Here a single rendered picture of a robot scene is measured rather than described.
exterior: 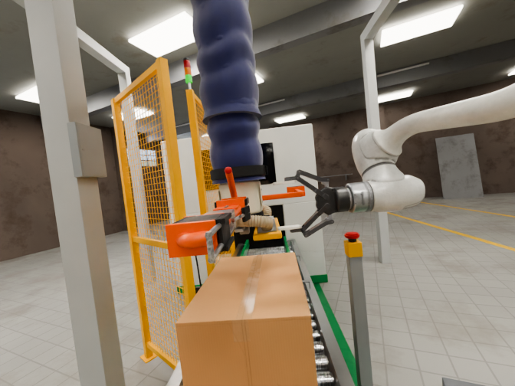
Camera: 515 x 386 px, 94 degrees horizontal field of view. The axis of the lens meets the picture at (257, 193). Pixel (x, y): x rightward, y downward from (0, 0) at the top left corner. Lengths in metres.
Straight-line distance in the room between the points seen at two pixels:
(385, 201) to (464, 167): 10.62
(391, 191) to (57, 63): 1.74
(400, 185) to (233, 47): 0.72
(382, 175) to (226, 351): 0.68
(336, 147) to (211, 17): 10.77
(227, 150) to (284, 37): 3.96
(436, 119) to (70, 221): 1.71
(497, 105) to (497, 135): 11.63
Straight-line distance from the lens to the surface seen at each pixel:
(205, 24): 1.06
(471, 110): 0.70
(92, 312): 1.80
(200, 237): 0.35
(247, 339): 0.82
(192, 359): 0.89
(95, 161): 1.72
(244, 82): 0.96
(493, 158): 12.23
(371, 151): 0.81
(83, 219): 1.68
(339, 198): 0.71
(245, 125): 0.92
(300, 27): 4.72
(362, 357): 1.52
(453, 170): 11.24
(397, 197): 0.76
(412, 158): 11.62
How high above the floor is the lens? 1.34
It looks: 3 degrees down
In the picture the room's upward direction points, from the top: 6 degrees counter-clockwise
